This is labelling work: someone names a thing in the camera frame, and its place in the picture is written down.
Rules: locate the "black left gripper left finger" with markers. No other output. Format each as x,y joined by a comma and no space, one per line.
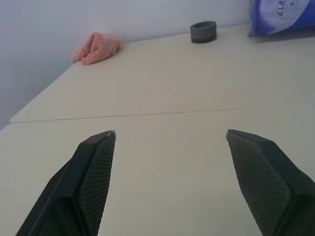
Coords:
81,186

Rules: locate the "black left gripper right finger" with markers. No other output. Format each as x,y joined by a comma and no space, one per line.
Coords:
270,182

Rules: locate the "pink cloth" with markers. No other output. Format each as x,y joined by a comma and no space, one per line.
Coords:
96,50

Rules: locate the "purple toilet paper pack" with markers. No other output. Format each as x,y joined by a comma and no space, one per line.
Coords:
278,17

